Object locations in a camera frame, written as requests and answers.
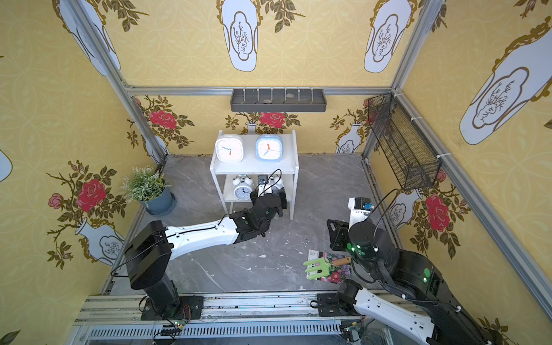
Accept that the white twin-bell clock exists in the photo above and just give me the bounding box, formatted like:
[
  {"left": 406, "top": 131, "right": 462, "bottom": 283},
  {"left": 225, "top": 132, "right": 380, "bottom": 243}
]
[
  {"left": 232, "top": 175, "right": 253, "bottom": 201},
  {"left": 264, "top": 174, "right": 284, "bottom": 194}
]

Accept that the blue square alarm clock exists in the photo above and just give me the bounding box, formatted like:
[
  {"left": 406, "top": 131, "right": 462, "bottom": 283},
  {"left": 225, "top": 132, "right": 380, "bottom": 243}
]
[{"left": 255, "top": 135, "right": 283, "bottom": 162}]

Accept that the white square alarm clock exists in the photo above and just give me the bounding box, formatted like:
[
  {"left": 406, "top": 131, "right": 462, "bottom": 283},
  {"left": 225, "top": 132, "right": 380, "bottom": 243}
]
[{"left": 215, "top": 135, "right": 244, "bottom": 162}]

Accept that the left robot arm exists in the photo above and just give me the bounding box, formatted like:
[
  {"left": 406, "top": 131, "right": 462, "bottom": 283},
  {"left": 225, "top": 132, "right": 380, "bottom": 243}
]
[{"left": 122, "top": 188, "right": 288, "bottom": 319}]

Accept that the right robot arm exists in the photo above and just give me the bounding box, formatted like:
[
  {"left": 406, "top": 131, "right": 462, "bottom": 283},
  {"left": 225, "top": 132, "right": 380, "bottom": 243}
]
[{"left": 315, "top": 219, "right": 504, "bottom": 344}]

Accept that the white two-tier shelf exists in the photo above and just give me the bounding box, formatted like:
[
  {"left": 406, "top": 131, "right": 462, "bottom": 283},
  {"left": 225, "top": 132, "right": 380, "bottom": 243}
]
[{"left": 209, "top": 130, "right": 299, "bottom": 219}]

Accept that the green garden hand fork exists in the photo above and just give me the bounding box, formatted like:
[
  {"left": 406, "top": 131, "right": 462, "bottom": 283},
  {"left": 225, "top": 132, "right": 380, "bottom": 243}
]
[{"left": 303, "top": 257, "right": 352, "bottom": 280}]

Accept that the floral seed packet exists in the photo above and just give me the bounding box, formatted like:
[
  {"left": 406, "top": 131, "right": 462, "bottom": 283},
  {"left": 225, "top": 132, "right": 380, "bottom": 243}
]
[{"left": 303, "top": 250, "right": 352, "bottom": 284}]

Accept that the potted green plant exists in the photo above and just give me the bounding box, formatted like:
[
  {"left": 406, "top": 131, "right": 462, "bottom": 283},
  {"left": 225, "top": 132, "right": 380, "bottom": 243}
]
[{"left": 122, "top": 166, "right": 177, "bottom": 216}]

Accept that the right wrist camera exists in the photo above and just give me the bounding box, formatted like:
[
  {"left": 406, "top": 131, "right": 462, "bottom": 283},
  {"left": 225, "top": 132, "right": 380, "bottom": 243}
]
[{"left": 348, "top": 197, "right": 375, "bottom": 228}]

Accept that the grey wall tray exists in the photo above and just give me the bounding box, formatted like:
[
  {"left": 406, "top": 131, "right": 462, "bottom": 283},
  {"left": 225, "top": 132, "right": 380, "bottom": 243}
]
[{"left": 230, "top": 87, "right": 328, "bottom": 113}]

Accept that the black wire mesh basket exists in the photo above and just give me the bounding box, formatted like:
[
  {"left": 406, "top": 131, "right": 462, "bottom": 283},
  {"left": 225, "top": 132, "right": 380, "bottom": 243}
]
[{"left": 367, "top": 93, "right": 442, "bottom": 191}]

